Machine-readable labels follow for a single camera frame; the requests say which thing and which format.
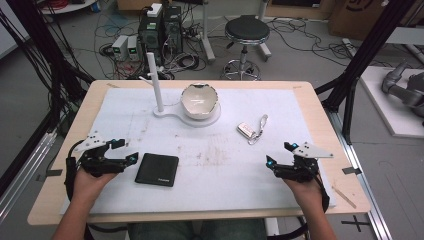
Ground person's left hand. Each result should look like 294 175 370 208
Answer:
71 166 118 204

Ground black computer tower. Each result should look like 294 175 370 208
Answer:
138 13 165 66
163 5 184 56

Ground black tape cross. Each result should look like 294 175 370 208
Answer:
340 214 371 233

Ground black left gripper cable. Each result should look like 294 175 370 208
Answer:
64 139 86 203

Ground black round stool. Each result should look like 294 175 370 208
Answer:
221 14 272 82

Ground black leather wallet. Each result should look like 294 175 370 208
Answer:
134 152 180 188

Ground white platform board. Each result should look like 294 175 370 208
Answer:
359 65 424 139

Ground person's right hand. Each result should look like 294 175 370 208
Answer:
282 176 326 212

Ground black metal frame with cables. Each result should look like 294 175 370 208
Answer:
0 0 96 198

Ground white box on computer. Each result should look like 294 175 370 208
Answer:
146 3 163 18

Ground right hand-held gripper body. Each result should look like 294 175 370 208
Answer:
273 141 335 184

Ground white foam mat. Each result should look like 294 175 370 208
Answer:
59 87 337 215

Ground tangle of floor cables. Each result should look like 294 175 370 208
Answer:
94 6 208 81

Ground wooden table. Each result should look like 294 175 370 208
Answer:
27 79 372 226

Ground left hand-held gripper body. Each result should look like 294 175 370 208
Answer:
73 130 129 178

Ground thin wooden stick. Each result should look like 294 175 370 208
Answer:
331 185 358 210

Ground cardboard box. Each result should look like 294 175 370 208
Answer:
328 0 424 41

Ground aluminium rail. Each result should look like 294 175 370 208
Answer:
0 131 58 221
326 109 393 240

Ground white ceramic bowl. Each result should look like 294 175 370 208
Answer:
180 83 220 120

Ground person's legs in jeans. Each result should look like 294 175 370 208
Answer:
128 219 268 240

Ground white stand with post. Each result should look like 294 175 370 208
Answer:
138 52 222 128

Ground grey power supply unit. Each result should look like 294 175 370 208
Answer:
111 34 129 62
126 35 141 62

